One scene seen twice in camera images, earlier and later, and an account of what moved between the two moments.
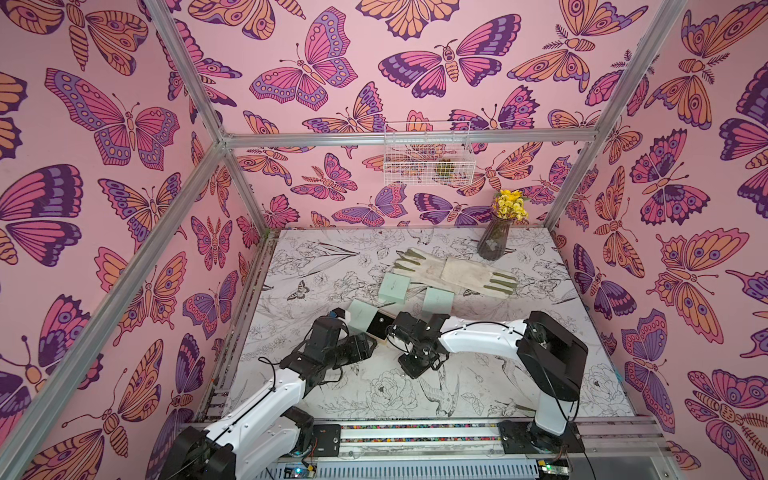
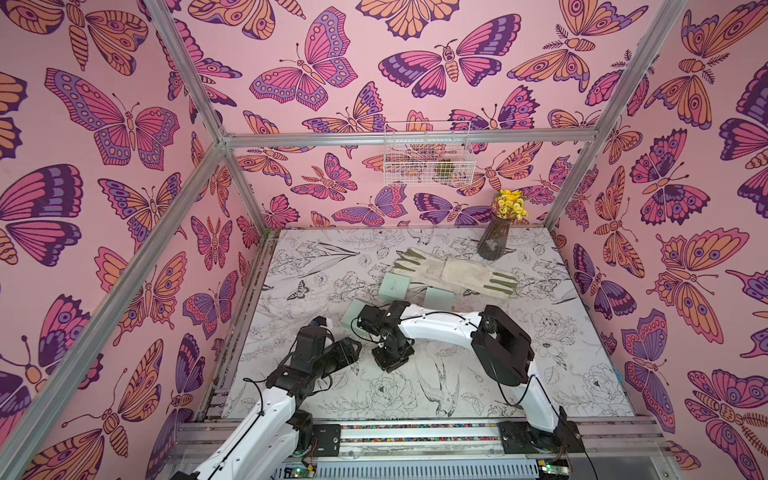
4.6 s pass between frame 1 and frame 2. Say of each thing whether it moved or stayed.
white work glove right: stayed
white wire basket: stayed
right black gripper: moved
